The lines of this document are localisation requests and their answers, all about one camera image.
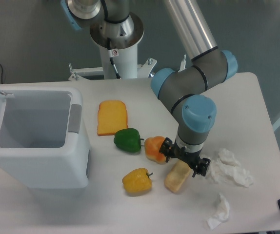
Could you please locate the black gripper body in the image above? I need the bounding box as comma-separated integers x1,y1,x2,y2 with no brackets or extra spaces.
172,145,200,168

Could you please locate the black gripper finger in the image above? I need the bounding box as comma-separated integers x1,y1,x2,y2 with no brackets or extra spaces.
159,137,173,163
192,158,211,177

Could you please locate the pale square bread loaf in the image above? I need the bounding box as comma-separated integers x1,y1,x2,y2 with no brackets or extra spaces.
164,160,191,193

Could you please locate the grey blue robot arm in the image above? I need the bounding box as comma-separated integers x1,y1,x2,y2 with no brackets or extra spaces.
61,0,238,176

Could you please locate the knotted orange bread roll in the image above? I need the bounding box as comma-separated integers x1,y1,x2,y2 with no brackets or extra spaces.
144,136,166,164

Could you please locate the large crumpled white tissue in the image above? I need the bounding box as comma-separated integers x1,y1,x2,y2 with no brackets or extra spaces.
200,148,254,188

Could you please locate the green bell pepper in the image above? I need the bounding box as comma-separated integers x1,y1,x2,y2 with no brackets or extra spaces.
114,128,142,153

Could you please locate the yellow bell pepper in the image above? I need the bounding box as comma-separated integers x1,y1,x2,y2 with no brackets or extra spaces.
122,168,153,194

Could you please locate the small crumpled white tissue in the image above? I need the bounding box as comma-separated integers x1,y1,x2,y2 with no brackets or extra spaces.
206,193,230,230

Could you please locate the orange toast slice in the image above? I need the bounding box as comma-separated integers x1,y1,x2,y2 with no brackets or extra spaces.
97,100,128,136

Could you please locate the white open trash bin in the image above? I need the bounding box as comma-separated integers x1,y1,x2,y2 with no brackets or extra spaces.
0,85,90,189

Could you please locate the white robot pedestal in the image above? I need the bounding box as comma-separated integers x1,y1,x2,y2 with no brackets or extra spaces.
68,43,188,81

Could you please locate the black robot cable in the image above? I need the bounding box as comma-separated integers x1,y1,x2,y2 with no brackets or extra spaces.
106,38,121,79

